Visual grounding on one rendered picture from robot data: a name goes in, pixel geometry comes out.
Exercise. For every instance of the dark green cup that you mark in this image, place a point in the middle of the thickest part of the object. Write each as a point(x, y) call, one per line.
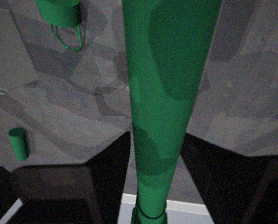
point(138, 217)

